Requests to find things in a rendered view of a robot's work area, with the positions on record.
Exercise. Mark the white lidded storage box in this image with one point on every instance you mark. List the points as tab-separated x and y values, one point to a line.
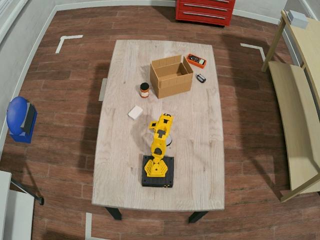
135	113

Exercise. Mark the paprika spice jar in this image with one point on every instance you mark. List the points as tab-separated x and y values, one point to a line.
144	90

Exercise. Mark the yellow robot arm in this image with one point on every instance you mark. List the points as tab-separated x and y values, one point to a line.
158	146

